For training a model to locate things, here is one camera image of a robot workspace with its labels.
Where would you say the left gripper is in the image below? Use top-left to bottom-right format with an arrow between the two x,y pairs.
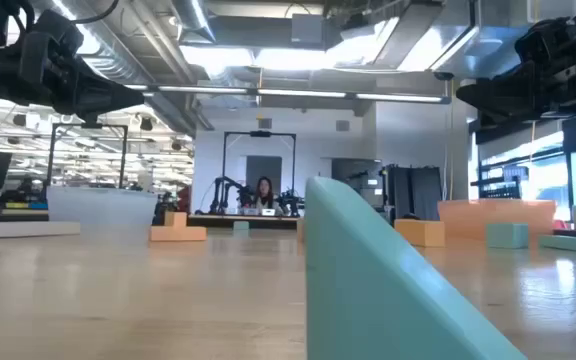
0,44 -> 146,124

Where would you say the orange cube block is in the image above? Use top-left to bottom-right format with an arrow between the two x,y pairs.
163,211 -> 189,229

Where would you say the long teal green block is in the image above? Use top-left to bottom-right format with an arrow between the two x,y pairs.
539,234 -> 576,254

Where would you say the clear plastic bin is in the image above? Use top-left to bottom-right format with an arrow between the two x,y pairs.
46,186 -> 160,232

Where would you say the orange plastic bin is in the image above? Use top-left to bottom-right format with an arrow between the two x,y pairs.
436,198 -> 558,242

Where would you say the cluttered dark workbench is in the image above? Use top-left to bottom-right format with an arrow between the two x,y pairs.
0,189 -> 49,216

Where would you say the black curtain partition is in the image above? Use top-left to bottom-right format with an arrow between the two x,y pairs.
382,164 -> 443,222

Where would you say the pale long block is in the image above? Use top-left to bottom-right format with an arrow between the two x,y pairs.
0,221 -> 82,241

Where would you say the background wooden worktable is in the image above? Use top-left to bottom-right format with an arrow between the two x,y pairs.
187,213 -> 302,224

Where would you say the person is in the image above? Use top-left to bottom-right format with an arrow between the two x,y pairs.
251,176 -> 283,217

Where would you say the black gantry frame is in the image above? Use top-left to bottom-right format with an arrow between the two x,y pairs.
222,130 -> 298,214
46,123 -> 129,190

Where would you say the yellow hanging cable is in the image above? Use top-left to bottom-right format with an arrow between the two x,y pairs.
530,0 -> 540,166

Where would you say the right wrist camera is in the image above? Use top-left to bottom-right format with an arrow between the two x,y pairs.
513,14 -> 576,69

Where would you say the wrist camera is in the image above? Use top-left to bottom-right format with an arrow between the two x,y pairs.
19,8 -> 86,77
513,14 -> 576,69

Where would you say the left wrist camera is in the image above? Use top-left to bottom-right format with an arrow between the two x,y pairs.
19,8 -> 86,77

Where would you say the black wire rack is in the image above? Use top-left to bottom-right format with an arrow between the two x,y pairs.
470,164 -> 530,200

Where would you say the black aluminium table frame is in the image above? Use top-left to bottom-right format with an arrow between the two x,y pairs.
0,212 -> 576,239

